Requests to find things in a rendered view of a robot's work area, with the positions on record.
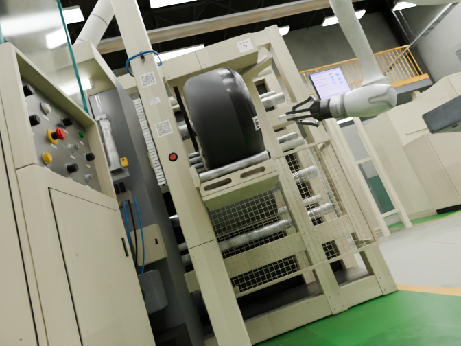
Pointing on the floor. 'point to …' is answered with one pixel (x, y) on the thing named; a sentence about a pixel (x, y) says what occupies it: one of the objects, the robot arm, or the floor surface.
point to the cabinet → (438, 168)
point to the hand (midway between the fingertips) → (287, 116)
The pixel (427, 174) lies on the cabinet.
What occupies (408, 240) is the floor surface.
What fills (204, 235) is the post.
